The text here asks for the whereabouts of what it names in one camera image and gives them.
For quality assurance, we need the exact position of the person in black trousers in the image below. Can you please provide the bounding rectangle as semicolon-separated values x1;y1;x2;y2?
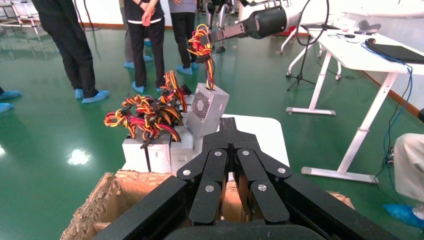
124;0;167;89
31;0;100;100

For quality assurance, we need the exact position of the metal rack frame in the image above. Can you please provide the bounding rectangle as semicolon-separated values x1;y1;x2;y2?
0;0;42;42

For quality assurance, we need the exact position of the person in beige trousers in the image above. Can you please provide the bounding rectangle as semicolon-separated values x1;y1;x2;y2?
393;132;424;204

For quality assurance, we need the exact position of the grey headset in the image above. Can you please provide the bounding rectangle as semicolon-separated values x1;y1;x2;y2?
358;19;382;33

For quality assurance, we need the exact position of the black tripod stand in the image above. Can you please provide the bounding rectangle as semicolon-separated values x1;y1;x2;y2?
286;34;317;92

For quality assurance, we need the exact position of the black silver background robot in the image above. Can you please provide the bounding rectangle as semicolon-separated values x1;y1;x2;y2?
205;0;233;55

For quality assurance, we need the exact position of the red yellow wire bundle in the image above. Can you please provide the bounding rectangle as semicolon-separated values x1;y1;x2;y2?
160;70;192;114
187;23;217;91
150;99;185;133
104;94;181;150

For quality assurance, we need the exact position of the white desk with legs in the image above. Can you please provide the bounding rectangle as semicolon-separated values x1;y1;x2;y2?
286;19;424;185

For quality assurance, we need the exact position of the blue cable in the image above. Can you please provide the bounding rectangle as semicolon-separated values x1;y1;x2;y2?
360;42;414;203

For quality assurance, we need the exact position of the brown cardboard divider box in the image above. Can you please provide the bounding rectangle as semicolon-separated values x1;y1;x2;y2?
59;169;355;240

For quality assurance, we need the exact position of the person in grey trousers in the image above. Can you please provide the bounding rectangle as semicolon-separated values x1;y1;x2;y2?
118;0;134;65

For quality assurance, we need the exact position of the black laptop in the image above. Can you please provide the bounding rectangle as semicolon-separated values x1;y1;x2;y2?
365;43;424;65

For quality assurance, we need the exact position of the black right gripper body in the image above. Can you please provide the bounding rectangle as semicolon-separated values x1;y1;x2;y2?
246;5;288;40

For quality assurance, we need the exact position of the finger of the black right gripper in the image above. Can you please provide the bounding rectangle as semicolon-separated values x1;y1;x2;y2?
209;28;250;43
215;21;248;37

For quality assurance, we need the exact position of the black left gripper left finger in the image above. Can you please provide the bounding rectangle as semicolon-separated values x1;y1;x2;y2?
92;117;230;240

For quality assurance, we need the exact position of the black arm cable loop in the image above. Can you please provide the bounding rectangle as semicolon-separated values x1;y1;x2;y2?
295;0;331;47

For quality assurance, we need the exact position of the person in grey top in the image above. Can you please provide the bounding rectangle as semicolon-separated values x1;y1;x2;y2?
168;0;200;70

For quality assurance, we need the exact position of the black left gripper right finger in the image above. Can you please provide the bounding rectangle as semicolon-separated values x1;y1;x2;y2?
228;117;398;240

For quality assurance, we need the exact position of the silver power supply case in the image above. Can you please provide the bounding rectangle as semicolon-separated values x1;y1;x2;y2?
121;135;151;174
178;94;196;128
147;132;173;175
169;125;195;175
184;82;230;139

